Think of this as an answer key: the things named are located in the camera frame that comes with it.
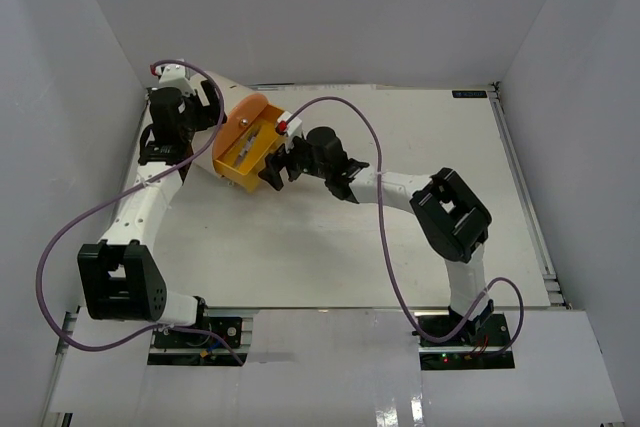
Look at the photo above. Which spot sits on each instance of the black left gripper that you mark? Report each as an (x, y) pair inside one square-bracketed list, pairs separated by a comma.
[(210, 114)]

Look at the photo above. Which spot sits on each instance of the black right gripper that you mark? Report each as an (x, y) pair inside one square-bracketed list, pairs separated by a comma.
[(282, 158)]

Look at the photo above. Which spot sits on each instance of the blue clear pen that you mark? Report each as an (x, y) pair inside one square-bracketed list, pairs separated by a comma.
[(250, 140)]

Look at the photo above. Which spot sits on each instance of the peach top drawer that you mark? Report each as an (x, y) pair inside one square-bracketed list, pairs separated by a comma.
[(238, 121)]

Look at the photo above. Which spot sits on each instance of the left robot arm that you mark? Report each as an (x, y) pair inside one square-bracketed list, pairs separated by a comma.
[(119, 276)]

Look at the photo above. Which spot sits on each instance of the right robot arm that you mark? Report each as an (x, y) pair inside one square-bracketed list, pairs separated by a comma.
[(452, 218)]

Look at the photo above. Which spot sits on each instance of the cream cylindrical drawer organizer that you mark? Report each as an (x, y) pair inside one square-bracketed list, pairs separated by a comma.
[(233, 93)]

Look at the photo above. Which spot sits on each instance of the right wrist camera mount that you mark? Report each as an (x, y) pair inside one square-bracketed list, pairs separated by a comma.
[(290, 127)]

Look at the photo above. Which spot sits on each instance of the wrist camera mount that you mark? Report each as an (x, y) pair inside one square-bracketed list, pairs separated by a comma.
[(174, 76), (290, 127)]

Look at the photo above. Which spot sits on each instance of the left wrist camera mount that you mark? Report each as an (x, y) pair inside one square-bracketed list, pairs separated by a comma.
[(174, 76)]

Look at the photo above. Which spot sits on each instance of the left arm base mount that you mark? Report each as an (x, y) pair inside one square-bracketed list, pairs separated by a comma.
[(218, 340)]

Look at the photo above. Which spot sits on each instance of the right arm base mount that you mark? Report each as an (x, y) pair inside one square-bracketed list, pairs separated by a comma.
[(484, 351)]

